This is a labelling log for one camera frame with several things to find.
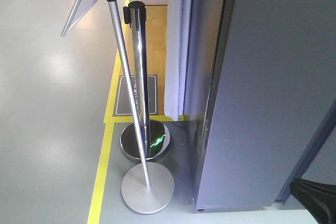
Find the dark grey fridge body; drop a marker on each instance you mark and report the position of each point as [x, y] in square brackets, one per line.
[260, 99]

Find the silver sign stand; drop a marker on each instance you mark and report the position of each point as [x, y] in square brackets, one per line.
[147, 187]

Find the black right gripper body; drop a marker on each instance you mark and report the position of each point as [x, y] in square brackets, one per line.
[317, 198]

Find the white curtain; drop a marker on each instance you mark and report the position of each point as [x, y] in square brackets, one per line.
[178, 30]

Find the yellow floor tape line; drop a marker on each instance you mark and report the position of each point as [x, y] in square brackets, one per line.
[58, 159]

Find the chrome barrier post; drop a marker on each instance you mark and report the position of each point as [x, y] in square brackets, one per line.
[156, 134]

